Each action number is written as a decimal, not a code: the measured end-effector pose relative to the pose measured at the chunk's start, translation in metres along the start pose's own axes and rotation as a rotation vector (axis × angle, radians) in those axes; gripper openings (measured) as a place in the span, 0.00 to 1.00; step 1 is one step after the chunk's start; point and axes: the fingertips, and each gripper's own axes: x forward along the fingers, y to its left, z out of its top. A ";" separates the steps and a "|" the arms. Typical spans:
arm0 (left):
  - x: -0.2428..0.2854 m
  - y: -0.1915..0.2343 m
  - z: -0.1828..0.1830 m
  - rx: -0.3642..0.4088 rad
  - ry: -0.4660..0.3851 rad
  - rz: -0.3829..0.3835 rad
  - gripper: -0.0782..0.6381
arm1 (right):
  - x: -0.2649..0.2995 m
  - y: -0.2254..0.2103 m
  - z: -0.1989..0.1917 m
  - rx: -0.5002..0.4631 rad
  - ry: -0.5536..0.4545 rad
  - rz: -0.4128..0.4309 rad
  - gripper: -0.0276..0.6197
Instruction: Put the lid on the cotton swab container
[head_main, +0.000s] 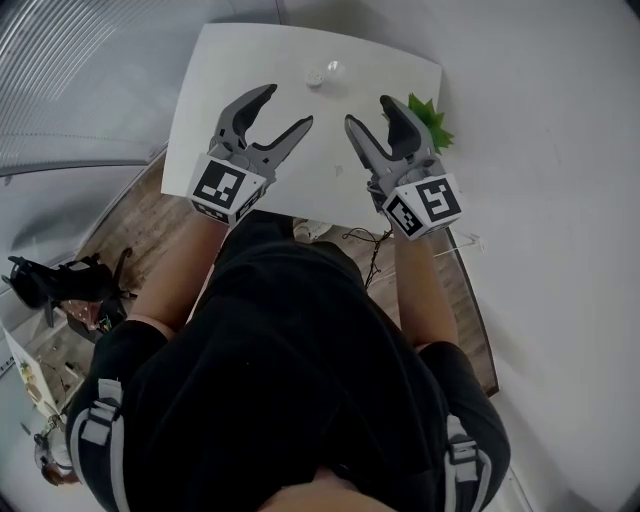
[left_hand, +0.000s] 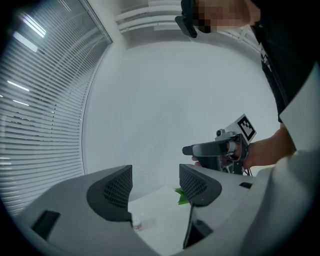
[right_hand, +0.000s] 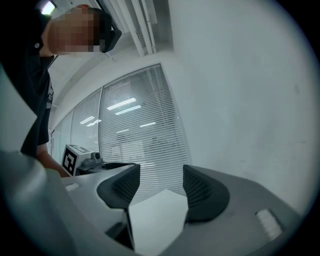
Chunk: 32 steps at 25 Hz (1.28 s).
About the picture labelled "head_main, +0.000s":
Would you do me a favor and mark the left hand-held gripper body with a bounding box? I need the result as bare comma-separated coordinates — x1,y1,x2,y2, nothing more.
188,135,277,229

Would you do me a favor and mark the person's white shoe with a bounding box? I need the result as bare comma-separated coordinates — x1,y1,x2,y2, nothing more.
291,217,333,242

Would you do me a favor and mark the green artificial plant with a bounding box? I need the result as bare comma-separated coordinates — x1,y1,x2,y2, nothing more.
405,91,457,155

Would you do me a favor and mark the person's black clothing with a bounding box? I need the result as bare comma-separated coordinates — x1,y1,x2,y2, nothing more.
64,209,513,512

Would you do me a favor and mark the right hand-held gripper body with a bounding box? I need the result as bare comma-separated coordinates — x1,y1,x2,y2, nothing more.
368,148,465,243

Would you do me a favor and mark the grey left harness strap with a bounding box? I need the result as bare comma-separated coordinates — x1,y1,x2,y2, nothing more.
68,377,126,512

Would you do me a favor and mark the person's left forearm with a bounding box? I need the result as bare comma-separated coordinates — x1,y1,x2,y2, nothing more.
126,208,237,342

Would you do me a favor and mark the grey right harness strap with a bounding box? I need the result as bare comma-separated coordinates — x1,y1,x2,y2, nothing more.
442,413,494,512

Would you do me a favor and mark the thin black cable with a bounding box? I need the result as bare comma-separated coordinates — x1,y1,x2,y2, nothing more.
341,225,397,291

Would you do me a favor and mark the white cable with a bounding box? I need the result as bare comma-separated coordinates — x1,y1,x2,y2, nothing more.
432,232,488,258

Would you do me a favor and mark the person's right forearm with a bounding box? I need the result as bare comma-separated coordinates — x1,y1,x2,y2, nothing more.
391,225,462,352

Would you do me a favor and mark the black office chair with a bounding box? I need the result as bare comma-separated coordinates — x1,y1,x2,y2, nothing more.
1,246,139,344

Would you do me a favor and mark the grey harness strap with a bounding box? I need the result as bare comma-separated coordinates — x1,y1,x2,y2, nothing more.
68,377,126,512
442,413,494,512

